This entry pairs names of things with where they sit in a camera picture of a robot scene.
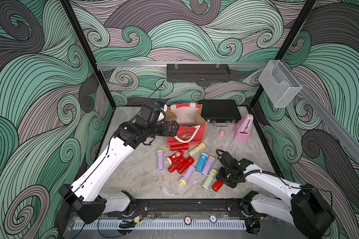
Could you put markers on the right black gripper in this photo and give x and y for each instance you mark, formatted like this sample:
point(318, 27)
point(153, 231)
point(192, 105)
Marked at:
point(230, 183)

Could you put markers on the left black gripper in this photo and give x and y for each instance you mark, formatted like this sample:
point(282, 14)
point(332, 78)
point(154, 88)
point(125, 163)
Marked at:
point(172, 130)

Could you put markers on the red jute tote bag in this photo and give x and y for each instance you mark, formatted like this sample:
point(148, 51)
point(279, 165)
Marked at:
point(192, 126)

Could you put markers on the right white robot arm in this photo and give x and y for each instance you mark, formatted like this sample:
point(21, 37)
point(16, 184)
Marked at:
point(302, 206)

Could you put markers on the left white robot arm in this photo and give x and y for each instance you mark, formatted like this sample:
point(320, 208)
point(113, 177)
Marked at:
point(84, 195)

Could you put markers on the purple flashlight right of blue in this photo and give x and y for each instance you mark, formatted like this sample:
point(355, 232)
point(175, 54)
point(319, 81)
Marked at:
point(208, 165)

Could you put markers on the pale green flashlight lower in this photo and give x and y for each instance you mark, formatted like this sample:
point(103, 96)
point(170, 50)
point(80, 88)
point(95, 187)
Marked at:
point(209, 179)

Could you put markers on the pale green flashlight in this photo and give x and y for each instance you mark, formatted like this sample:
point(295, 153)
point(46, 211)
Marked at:
point(209, 179)
point(198, 149)

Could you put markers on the purple flashlight far left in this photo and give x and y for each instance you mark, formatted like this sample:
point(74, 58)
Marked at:
point(160, 160)

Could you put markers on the blue flashlight white head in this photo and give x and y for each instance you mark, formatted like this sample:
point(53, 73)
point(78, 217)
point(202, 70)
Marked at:
point(201, 162)

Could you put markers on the red flashlight white head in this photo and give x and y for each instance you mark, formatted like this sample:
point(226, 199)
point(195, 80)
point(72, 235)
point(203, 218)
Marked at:
point(171, 159)

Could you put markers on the pale green flashlight upper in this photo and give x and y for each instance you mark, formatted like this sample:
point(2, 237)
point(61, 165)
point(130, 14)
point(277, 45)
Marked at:
point(198, 149)

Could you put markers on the pink metronome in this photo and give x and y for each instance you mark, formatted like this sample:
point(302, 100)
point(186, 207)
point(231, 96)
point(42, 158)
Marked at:
point(242, 129)

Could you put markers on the purple flashlight yellow head bottom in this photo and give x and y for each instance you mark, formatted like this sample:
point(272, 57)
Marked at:
point(186, 176)

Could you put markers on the black hard carry case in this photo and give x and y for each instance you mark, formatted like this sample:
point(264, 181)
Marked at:
point(220, 112)

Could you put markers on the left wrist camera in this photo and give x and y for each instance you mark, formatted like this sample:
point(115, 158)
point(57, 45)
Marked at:
point(153, 112)

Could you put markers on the black wall shelf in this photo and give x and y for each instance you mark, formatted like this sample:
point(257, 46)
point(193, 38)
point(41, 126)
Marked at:
point(198, 72)

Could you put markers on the clear plastic wall bin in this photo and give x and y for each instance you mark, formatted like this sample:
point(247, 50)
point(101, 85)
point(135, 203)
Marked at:
point(280, 83)

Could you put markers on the white perforated cable tray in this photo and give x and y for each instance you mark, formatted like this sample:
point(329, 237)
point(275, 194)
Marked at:
point(165, 225)

